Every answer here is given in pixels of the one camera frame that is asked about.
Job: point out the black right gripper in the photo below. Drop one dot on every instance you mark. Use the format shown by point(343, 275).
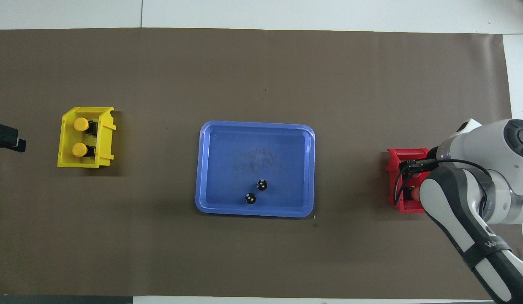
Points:
point(433, 153)

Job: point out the yellow push button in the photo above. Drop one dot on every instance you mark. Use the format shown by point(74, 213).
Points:
point(80, 124)
point(79, 149)

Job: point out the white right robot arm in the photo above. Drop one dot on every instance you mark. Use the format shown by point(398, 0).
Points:
point(456, 211)

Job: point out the blue plastic tray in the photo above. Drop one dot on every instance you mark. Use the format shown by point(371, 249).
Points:
point(227, 169)

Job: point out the red plastic bin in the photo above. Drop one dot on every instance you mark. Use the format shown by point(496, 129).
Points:
point(407, 208)

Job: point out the yellow plastic bin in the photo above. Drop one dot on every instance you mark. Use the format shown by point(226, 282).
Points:
point(105, 139)

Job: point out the black cylindrical capacitor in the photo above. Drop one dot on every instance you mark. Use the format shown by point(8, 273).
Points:
point(262, 185)
point(250, 199)

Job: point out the brown table mat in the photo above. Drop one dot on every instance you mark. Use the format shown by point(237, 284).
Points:
point(244, 63)

